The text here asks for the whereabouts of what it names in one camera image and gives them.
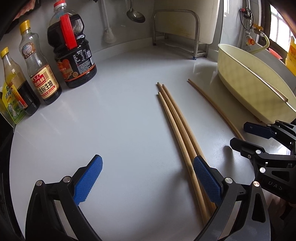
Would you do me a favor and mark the wooden chopstick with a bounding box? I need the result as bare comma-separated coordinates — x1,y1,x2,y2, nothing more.
158,92,211,225
188,79,245,140
162,84,206,160
157,82,216,214

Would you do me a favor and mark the large cream round basin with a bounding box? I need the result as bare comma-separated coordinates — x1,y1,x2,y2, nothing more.
217,44,295,123

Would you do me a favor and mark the yellow oil jug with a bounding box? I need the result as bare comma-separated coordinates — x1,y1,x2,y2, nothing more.
285,36,296,75

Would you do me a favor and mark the pink soap dish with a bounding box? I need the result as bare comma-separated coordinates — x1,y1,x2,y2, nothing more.
268,48,282,60

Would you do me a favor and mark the green yellow seasoning pouch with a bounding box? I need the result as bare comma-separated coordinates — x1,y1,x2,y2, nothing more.
1,83,26,125

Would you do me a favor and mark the yellow cap vinegar bottle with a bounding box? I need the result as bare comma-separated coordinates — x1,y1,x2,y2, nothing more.
1,47,41,116

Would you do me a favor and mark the metal cutting board rack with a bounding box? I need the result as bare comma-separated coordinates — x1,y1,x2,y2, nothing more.
152,9,208,60

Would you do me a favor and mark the clear soy sauce bottle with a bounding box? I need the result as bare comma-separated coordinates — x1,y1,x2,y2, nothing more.
19,20,62,104

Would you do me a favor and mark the large dark soy sauce jug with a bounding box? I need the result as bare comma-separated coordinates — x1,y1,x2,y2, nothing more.
47,1,97,88

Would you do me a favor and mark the white cutting board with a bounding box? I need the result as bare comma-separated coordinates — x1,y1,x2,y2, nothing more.
154,0,220,44

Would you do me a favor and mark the metal ladle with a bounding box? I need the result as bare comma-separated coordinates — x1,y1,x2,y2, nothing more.
126,0,145,23

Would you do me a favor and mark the pink dish cloth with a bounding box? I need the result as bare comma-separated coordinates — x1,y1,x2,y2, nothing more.
14,0,36,20

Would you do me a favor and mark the yellow gas hose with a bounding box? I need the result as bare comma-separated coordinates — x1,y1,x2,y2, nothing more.
249,32,270,55

